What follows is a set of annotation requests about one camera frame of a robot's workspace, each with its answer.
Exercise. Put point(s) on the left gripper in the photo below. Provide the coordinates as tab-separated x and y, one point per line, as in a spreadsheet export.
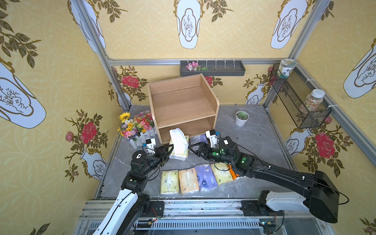
163	151

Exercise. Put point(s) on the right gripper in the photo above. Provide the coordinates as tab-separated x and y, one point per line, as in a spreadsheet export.
204	150

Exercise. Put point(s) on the lavender tissue pack bottom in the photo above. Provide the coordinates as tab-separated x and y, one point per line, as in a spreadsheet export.
198	139

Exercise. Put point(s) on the white green tissue pack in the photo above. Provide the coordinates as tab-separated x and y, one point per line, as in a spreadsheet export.
180	143

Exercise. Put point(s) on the purple tissue pack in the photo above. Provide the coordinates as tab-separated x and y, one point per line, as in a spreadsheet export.
206	179

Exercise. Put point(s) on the beige orange tissue pack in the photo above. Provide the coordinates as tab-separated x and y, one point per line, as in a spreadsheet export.
188	181

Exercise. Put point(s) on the pale yellow tissue pack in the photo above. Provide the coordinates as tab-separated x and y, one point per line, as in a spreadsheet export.
170	182

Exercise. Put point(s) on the yellow green tissue pack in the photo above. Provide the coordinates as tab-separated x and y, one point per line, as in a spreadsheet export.
222	173

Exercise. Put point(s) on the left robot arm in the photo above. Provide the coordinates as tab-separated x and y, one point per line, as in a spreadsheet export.
131	203

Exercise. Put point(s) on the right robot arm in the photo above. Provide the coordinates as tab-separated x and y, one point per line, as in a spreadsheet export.
321	195

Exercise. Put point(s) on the wooden three-tier shelf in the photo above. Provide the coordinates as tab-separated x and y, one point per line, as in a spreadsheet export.
188	103

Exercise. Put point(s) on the white picket fence planter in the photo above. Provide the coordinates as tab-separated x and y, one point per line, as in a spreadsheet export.
140	139

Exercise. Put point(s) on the artificial flower bouquet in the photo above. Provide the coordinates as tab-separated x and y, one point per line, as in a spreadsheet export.
133	127

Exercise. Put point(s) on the small potted cactus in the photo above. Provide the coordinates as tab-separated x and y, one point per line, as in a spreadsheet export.
241	118

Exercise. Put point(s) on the pink flowers in tray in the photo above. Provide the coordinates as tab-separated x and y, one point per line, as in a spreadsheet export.
194	66

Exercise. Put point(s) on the patterned jar white lid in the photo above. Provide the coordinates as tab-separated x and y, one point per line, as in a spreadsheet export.
286	67

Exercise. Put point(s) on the glass jar white lid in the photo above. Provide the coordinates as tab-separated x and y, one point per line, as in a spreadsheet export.
312	101

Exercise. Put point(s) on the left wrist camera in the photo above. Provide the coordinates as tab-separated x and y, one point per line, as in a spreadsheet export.
150	144

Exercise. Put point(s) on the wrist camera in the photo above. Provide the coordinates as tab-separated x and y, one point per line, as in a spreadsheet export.
213	137
150	144

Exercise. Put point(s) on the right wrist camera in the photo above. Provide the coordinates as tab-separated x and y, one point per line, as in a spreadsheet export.
213	137

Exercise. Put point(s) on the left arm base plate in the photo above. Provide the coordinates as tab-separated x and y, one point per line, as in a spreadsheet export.
155	209

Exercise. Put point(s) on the metal base rail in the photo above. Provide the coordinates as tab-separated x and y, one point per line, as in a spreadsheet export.
223	216

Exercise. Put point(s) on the grey wall tray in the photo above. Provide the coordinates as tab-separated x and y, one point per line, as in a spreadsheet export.
216	67

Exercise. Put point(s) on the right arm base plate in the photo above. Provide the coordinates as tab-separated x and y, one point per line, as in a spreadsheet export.
256	207

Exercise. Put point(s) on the black wire wall basket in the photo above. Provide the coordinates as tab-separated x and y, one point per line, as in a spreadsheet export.
293	92

